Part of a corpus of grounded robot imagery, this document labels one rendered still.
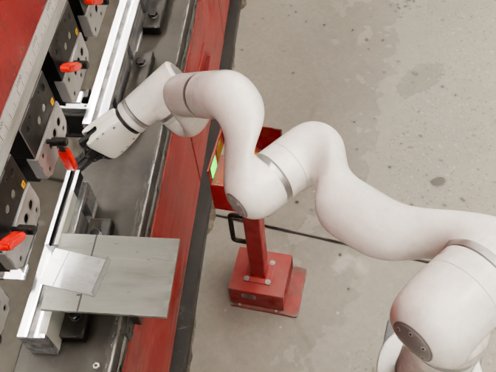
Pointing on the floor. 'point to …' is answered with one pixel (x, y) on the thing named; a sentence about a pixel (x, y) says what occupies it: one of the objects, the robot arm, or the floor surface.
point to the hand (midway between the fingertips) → (82, 161)
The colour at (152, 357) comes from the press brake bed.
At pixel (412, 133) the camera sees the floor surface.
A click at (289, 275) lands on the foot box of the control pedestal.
